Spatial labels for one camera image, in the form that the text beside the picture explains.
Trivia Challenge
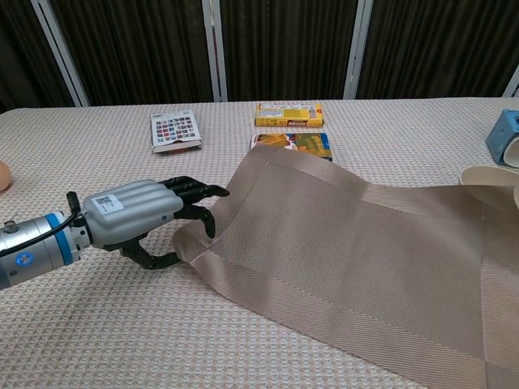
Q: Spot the brown woven placemat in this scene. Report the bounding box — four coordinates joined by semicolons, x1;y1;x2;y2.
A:
172;144;519;389

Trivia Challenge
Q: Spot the beige bowl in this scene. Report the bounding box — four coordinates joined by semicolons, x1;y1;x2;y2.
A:
460;165;519;210

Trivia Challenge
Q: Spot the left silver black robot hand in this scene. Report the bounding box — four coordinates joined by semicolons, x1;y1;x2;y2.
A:
79;175;231;271

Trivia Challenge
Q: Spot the yellow snack box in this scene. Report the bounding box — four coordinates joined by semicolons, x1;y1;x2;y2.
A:
254;102;325;129

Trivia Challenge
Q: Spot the black pleated curtain panel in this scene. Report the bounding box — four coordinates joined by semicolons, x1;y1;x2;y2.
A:
356;0;519;100
221;0;360;102
0;0;78;114
50;0;214;107

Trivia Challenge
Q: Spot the orange blue snack box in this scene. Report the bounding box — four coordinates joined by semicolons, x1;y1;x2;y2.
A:
249;132;334;163

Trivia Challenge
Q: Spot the beige woven tablecloth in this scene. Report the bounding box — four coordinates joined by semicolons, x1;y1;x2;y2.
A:
0;96;519;389

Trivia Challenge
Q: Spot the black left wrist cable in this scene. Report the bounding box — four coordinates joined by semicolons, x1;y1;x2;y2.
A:
51;190;88;244

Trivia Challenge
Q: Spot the white cup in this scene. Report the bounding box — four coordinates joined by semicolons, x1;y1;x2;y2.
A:
502;136;519;167

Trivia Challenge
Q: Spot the blue cardboard box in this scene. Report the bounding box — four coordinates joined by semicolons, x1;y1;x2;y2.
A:
485;108;519;163

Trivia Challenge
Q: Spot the silver partition frame post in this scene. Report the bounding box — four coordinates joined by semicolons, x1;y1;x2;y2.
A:
342;0;374;100
201;0;229;102
31;0;90;108
501;66;519;98

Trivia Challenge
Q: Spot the white picture card box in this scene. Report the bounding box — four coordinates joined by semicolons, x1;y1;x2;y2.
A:
150;109;204;155

